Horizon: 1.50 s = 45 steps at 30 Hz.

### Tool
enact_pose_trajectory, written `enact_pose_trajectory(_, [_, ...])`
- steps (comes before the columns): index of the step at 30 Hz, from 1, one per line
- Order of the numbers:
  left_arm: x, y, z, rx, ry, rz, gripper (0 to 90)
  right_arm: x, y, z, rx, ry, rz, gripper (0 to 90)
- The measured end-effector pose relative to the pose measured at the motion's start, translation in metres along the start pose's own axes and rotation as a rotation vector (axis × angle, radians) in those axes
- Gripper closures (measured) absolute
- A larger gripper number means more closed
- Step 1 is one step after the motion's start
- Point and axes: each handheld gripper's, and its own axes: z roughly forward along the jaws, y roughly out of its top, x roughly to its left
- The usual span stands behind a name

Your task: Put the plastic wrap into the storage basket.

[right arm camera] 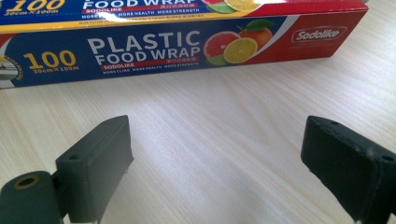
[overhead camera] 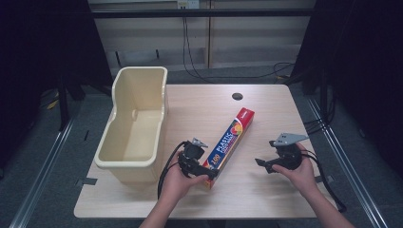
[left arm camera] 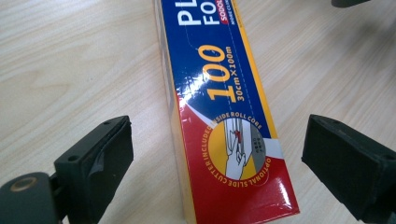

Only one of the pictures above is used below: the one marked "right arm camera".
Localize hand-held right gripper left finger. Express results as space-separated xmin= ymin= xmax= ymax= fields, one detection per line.
xmin=55 ymin=114 xmax=134 ymax=224

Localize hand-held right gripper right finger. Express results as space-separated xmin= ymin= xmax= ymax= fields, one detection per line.
xmin=300 ymin=115 xmax=396 ymax=224

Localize blue and red wrap box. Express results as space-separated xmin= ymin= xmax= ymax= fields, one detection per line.
xmin=0 ymin=0 xmax=370 ymax=91

